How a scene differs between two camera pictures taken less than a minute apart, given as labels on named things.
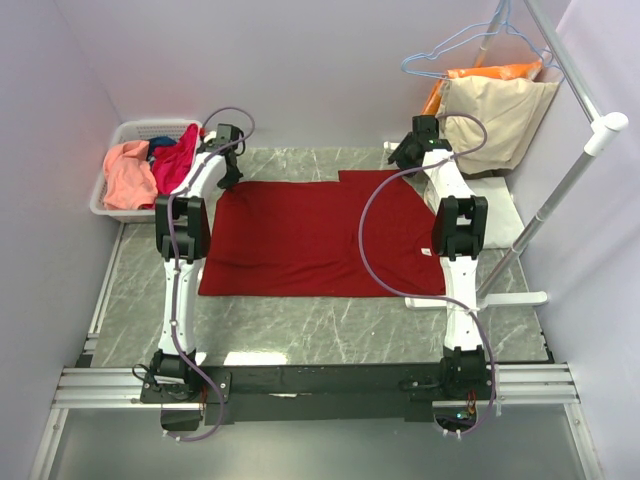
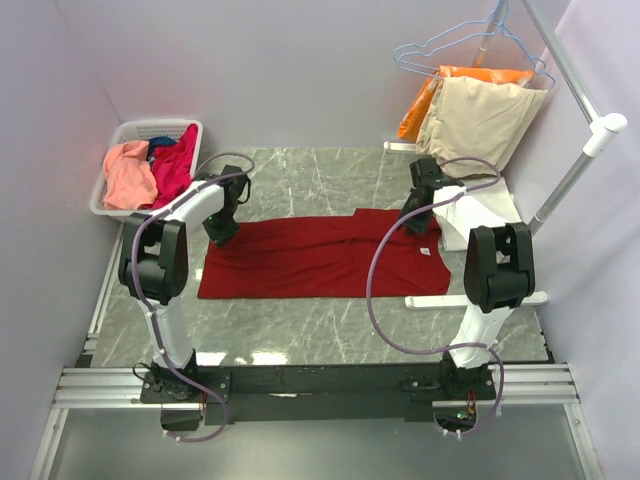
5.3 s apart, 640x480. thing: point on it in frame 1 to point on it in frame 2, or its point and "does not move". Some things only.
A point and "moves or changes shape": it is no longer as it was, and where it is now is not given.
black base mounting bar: [308, 393] does not move
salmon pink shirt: [130, 182] does not move
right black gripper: [398, 158] to [417, 226]
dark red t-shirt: [300, 238] moves or changes shape
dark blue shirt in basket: [154, 143] does not move
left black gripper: [229, 183] to [221, 236]
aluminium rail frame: [536, 385] does not move
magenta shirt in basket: [173, 163] does not move
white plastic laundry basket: [125, 132] does not move
